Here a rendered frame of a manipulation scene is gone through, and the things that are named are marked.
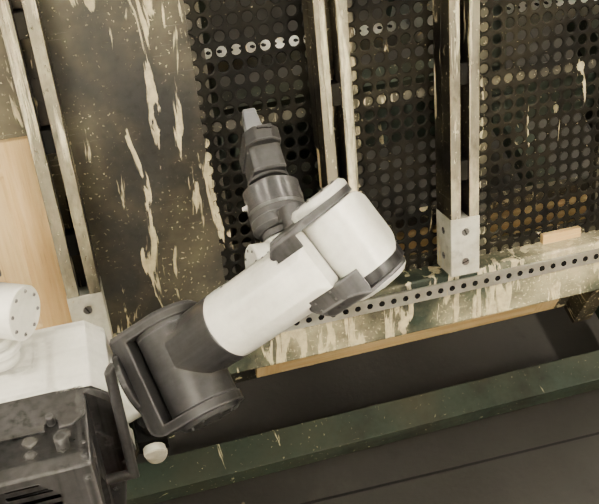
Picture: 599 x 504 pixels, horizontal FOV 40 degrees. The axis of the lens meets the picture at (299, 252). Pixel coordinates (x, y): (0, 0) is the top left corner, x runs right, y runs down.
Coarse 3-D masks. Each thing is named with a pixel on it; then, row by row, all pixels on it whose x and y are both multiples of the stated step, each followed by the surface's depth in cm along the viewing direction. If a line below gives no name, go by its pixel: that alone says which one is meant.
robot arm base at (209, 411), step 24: (168, 312) 103; (120, 336) 104; (144, 336) 103; (120, 360) 104; (144, 360) 105; (144, 384) 102; (144, 408) 102; (192, 408) 100; (216, 408) 100; (168, 432) 101
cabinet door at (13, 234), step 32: (0, 160) 135; (32, 160) 137; (0, 192) 138; (32, 192) 139; (0, 224) 140; (32, 224) 141; (0, 256) 142; (32, 256) 143; (64, 288) 147; (64, 320) 150
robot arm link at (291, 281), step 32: (320, 192) 92; (288, 256) 92; (320, 256) 93; (224, 288) 98; (256, 288) 94; (288, 288) 92; (320, 288) 91; (352, 288) 91; (224, 320) 96; (256, 320) 95; (288, 320) 95
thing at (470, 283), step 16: (576, 256) 171; (592, 256) 172; (496, 272) 167; (512, 272) 168; (528, 272) 169; (544, 272) 170; (416, 288) 164; (432, 288) 165; (448, 288) 166; (464, 288) 167; (368, 304) 162; (384, 304) 163; (400, 304) 164; (304, 320) 159; (320, 320) 160
